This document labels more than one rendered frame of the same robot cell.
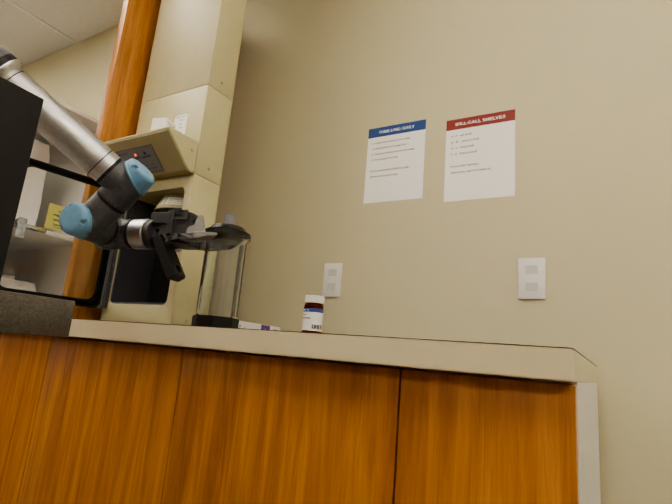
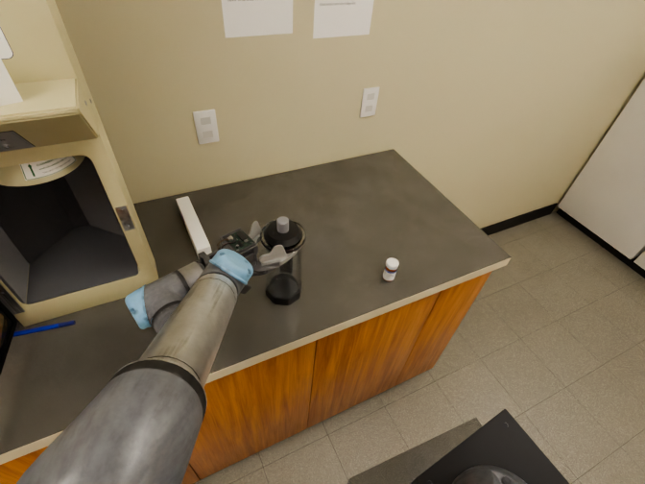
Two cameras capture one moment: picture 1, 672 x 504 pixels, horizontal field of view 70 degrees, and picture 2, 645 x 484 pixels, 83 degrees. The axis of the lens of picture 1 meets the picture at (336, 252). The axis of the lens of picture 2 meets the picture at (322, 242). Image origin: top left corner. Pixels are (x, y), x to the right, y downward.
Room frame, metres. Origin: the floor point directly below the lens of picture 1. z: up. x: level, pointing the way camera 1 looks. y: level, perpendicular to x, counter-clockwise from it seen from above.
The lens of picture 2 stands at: (0.70, 0.75, 1.78)
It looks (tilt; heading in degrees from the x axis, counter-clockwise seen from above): 45 degrees down; 300
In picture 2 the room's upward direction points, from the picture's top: 6 degrees clockwise
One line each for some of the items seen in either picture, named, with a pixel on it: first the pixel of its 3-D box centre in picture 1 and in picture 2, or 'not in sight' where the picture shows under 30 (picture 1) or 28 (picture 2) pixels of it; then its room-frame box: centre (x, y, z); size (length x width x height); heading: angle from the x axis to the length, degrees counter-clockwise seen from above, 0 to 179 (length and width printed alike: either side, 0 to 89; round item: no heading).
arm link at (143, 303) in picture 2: (116, 233); (160, 301); (1.17, 0.55, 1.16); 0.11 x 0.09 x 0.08; 74
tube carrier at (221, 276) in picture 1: (221, 278); (283, 263); (1.09, 0.26, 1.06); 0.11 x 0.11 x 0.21
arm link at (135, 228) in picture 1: (145, 234); (195, 279); (1.15, 0.47, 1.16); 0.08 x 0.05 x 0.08; 164
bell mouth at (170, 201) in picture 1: (183, 208); (31, 149); (1.53, 0.52, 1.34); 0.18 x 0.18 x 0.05
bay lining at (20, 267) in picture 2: (177, 254); (53, 203); (1.56, 0.52, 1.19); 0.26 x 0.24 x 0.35; 59
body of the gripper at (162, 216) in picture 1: (174, 231); (229, 260); (1.13, 0.39, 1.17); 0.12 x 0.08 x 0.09; 74
